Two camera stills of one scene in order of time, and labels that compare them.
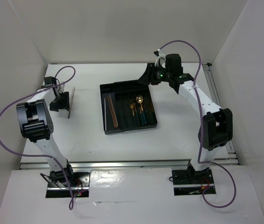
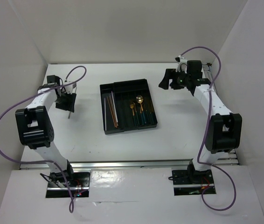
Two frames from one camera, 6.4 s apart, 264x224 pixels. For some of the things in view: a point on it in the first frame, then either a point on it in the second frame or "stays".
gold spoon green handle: x=139 y=99 stays
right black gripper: x=149 y=75 → x=170 y=73
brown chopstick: x=110 y=110 stays
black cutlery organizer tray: x=127 y=105 stays
